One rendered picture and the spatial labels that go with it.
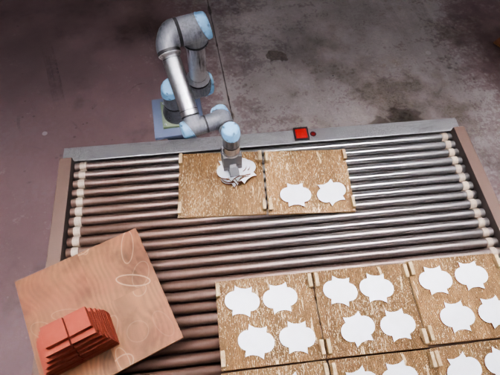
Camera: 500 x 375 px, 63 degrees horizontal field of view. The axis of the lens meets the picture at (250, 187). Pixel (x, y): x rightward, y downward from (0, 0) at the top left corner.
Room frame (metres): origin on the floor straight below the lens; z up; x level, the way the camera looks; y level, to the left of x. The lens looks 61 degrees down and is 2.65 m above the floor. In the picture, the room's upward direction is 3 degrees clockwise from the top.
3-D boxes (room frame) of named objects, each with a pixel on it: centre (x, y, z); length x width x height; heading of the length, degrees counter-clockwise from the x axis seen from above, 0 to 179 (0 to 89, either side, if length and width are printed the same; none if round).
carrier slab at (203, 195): (0.97, 0.14, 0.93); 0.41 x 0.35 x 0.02; 96
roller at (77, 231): (0.85, -0.15, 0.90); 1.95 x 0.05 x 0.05; 99
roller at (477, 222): (0.70, -0.17, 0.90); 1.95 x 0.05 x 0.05; 99
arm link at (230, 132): (1.02, 0.09, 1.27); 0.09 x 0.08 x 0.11; 25
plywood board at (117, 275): (0.33, 0.56, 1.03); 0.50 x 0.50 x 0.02; 31
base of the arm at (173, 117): (1.42, 0.42, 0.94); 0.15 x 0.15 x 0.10
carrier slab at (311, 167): (1.02, -0.28, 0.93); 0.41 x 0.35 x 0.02; 96
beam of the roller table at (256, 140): (1.27, -0.08, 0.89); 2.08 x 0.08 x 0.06; 99
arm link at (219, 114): (1.10, 0.15, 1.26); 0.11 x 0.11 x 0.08; 25
